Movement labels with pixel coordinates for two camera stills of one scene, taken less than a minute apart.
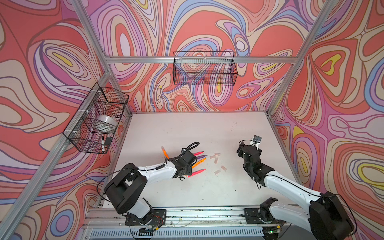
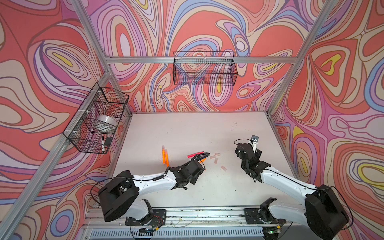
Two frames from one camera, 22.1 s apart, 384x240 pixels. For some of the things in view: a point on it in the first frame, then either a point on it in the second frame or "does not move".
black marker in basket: [103, 144] does not move
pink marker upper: [198, 153] does not move
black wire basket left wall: [91, 129] does not move
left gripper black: [190, 170] → [194, 181]
